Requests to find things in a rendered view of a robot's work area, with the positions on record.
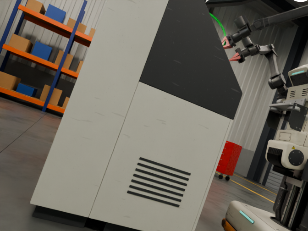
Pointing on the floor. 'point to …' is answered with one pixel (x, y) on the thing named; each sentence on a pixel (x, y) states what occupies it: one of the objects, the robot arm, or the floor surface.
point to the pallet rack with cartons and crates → (42, 52)
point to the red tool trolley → (228, 159)
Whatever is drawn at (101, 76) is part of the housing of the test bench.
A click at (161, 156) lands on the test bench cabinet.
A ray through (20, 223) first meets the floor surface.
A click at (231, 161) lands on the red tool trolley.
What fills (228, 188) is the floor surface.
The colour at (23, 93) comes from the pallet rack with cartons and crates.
